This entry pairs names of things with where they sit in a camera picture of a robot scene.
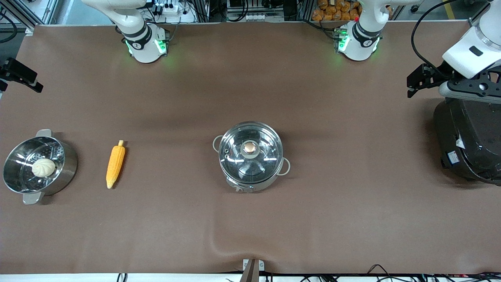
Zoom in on yellow corn cob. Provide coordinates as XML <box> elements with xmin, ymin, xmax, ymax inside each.
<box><xmin>106</xmin><ymin>140</ymin><xmax>126</xmax><ymax>189</ymax></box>

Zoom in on glass pot lid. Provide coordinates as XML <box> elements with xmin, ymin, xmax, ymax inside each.
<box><xmin>218</xmin><ymin>122</ymin><xmax>284</xmax><ymax>183</ymax></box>

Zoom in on steel steamer pot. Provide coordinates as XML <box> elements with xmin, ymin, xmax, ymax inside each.
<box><xmin>2</xmin><ymin>129</ymin><xmax>78</xmax><ymax>205</ymax></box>

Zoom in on black rice cooker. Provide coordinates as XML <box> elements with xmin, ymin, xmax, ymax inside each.
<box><xmin>433</xmin><ymin>97</ymin><xmax>501</xmax><ymax>185</ymax></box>

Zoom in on white steamed bun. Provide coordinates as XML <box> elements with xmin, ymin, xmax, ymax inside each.
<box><xmin>31</xmin><ymin>158</ymin><xmax>56</xmax><ymax>178</ymax></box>

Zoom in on bag of orange buns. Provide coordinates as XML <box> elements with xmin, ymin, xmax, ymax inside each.
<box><xmin>312</xmin><ymin>0</ymin><xmax>363</xmax><ymax>22</ymax></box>

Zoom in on white power strip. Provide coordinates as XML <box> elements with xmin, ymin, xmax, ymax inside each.
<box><xmin>151</xmin><ymin>0</ymin><xmax>197</xmax><ymax>23</ymax></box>

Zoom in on brown table mat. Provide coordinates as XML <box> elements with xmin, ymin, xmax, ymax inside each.
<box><xmin>0</xmin><ymin>22</ymin><xmax>501</xmax><ymax>275</ymax></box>

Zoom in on grey table clamp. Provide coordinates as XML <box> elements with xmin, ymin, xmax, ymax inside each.
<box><xmin>240</xmin><ymin>258</ymin><xmax>265</xmax><ymax>282</ymax></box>

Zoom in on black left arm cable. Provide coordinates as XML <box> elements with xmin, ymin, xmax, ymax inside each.
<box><xmin>411</xmin><ymin>0</ymin><xmax>459</xmax><ymax>75</ymax></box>

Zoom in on black cables at table edge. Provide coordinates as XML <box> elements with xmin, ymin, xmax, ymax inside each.
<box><xmin>225</xmin><ymin>264</ymin><xmax>501</xmax><ymax>282</ymax></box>

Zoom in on steel pot with handles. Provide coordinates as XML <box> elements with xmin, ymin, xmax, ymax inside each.
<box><xmin>213</xmin><ymin>121</ymin><xmax>291</xmax><ymax>193</ymax></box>

